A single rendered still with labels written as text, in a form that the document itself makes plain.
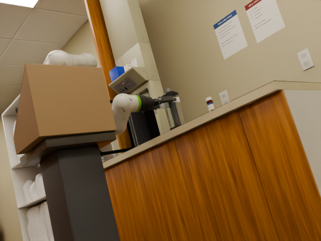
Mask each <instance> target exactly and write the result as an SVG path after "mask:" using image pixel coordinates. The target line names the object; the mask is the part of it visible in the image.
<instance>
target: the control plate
mask: <svg viewBox="0 0 321 241"><path fill-rule="evenodd" d="M126 81H127V82H126ZM123 83H124V84H123ZM136 85H137V84H136V83H134V82H133V81H132V80H131V79H130V78H129V77H127V78H125V79H124V80H123V81H121V82H120V83H119V84H117V85H116V86H115V87H114V88H115V89H116V90H117V91H118V92H119V93H120V94H121V93H126V92H127V91H129V90H130V89H132V88H133V87H135V86H136ZM124 87H126V88H127V90H126V89H125V88H124ZM123 89H124V91H123ZM121 91H122V92H121Z"/></svg>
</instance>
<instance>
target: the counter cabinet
mask: <svg viewBox="0 0 321 241"><path fill-rule="evenodd" d="M104 172H105V176H106V180H107V186H108V190H109V194H110V199H111V203H112V207H113V211H114V216H115V220H116V224H117V229H118V234H119V238H120V241H321V90H286V89H284V90H281V91H279V92H277V93H275V94H273V95H270V96H268V97H266V98H264V99H261V100H259V101H257V102H255V103H252V104H250V105H248V106H246V107H243V108H241V109H239V110H237V111H234V112H232V113H230V114H228V115H226V116H223V117H221V118H219V119H217V120H214V121H212V122H210V123H208V124H206V125H204V126H201V127H199V128H197V129H195V130H192V131H190V132H188V133H186V134H183V135H181V136H179V137H177V138H175V139H172V140H170V141H168V142H166V143H163V144H161V145H159V146H157V147H154V148H152V149H150V150H148V151H145V152H143V153H141V154H139V155H136V156H134V157H132V158H130V159H128V160H125V161H123V162H121V163H119V164H117V165H115V166H112V167H110V168H108V169H106V170H104Z"/></svg>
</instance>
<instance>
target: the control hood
mask: <svg viewBox="0 0 321 241"><path fill-rule="evenodd" d="M127 77H129V78H130V79H131V80H132V81H133V82H134V83H136V84H137V85H136V86H135V87H133V88H132V89H130V90H129V91H127V92H126V93H125V94H129V93H130V92H132V91H133V90H135V89H136V88H138V87H139V86H141V85H142V84H144V83H145V82H147V81H148V77H147V73H146V69H145V68H144V67H134V66H133V67H131V68H130V69H129V70H127V71H126V72H125V73H124V74H122V75H121V76H119V77H118V78H117V79H116V80H114V81H113V82H112V83H110V84H109V85H108V86H109V87H110V88H111V89H112V90H114V91H115V92H116V93H117V94H120V93H119V92H118V91H117V90H116V89H115V88H114V87H115V86H116V85H117V84H119V83H120V82H121V81H123V80H124V79H125V78H127Z"/></svg>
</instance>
